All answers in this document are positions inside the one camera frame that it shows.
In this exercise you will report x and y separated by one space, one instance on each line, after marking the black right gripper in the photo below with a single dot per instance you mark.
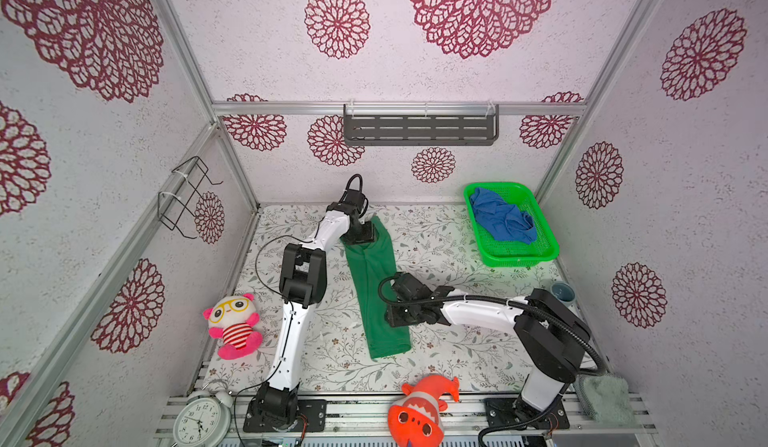
392 315

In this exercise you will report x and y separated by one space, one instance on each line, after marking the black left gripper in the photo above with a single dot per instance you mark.
367 235

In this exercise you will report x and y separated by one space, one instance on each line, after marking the green tank top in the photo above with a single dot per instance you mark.
369 265

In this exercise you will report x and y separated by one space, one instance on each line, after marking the blue tank top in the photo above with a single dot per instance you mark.
504 222

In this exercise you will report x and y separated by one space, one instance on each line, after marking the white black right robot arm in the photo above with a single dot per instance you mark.
557 341

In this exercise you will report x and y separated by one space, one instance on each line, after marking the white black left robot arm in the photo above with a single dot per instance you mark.
302 285

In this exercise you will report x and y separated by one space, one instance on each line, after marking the bright green plastic basket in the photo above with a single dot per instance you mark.
498 253

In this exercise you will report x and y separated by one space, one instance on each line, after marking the red fish plush toy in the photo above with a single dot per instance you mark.
414 420

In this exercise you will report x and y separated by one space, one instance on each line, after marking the teal green cup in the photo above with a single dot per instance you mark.
563 292

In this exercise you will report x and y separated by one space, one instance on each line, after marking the pink striped plush toy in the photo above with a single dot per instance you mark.
232 320

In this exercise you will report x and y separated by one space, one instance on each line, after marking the light green folded cloth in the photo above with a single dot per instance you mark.
605 399

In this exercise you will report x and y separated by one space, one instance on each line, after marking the white alarm clock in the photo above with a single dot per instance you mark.
205 420

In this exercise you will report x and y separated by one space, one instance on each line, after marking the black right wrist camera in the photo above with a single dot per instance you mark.
408 288

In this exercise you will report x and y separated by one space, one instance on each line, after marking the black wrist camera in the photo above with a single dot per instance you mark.
355 200
408 288

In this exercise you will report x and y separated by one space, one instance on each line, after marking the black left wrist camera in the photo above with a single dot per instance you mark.
355 200

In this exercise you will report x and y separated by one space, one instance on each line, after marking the dark grey wall shelf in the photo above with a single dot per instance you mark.
427 129

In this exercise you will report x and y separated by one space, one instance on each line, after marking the black wire wall rack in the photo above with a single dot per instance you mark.
192 209

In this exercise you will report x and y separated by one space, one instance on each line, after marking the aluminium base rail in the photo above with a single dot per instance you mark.
362 420

